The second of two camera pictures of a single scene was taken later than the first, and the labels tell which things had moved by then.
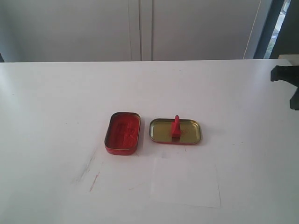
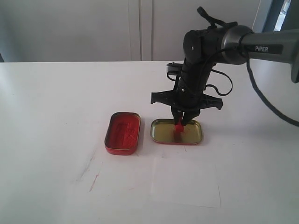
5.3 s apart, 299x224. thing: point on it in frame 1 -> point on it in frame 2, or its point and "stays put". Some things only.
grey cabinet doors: [61, 31] stays put
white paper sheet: [185, 182] stays put
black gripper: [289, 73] -> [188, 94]
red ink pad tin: [123, 133] stays put
